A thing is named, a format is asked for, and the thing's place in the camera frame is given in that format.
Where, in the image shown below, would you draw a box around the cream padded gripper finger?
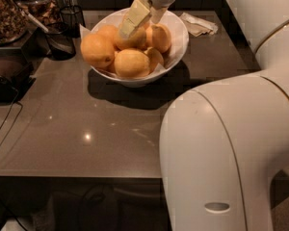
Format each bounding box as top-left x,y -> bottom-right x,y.
118,0 -> 151,39
150,7 -> 167,24

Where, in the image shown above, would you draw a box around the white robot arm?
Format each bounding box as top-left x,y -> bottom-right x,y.
159,0 -> 289,231

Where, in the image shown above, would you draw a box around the white ceramic bowl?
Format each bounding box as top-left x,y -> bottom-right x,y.
80,8 -> 189,88

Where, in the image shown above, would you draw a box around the small right front orange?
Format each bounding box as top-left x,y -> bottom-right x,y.
144,47 -> 164,72

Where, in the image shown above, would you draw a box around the folded paper napkins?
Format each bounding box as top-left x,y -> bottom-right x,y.
180,13 -> 219,37

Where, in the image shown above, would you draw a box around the glass jar of dried fruit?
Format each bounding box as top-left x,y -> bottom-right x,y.
16,0 -> 61,25

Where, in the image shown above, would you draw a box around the glass jar of nuts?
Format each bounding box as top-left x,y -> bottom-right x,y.
0,0 -> 26,45

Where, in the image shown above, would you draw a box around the black wire mesh cup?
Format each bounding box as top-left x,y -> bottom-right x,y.
60,5 -> 85,39

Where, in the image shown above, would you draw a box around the white scoop handle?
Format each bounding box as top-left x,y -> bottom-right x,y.
17,5 -> 49,33

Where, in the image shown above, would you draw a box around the black power cable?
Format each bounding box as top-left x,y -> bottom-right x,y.
0,77 -> 24,164

